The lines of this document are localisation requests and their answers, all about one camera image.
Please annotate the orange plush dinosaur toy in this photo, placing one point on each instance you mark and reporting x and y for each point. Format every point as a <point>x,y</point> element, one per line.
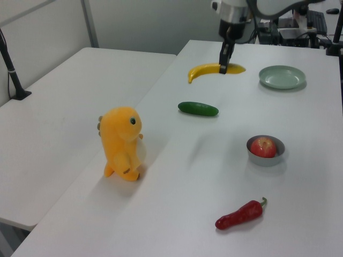
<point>118,139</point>

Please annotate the grey partition frame post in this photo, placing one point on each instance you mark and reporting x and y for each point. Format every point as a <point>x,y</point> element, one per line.
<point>89,24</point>

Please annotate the dark electronics equipment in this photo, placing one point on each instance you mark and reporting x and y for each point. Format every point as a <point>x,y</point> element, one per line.
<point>289,40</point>

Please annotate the green cucumber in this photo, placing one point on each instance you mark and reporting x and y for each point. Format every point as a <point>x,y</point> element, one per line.
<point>198,109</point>

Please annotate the red apple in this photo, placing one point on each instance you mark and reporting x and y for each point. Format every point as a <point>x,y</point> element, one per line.
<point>264,147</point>

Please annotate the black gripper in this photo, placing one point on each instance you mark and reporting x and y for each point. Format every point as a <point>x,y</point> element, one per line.
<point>231,30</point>

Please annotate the small grey metal bowl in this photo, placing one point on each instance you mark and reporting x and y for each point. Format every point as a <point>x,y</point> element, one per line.
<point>265,162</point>

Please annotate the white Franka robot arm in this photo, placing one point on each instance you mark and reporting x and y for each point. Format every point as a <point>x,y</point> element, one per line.
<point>233,13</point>

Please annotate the red chili pepper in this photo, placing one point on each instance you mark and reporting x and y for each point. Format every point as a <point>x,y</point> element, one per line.
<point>238,215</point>

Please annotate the black computer mouse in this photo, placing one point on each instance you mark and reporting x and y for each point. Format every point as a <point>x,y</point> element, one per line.
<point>332,11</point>

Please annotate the light green plastic plate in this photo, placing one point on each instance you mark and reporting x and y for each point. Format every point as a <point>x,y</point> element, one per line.
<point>281,79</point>

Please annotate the black keyboard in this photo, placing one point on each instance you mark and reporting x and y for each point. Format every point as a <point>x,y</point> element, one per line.
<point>317,21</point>

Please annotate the yellow banana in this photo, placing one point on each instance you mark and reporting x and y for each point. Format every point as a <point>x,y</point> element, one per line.
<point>203,70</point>

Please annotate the black stand with clamp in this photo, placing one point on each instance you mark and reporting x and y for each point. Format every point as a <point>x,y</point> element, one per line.
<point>335,48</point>

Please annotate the black pole with base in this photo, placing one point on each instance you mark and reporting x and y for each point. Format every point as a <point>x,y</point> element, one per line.
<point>13,77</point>

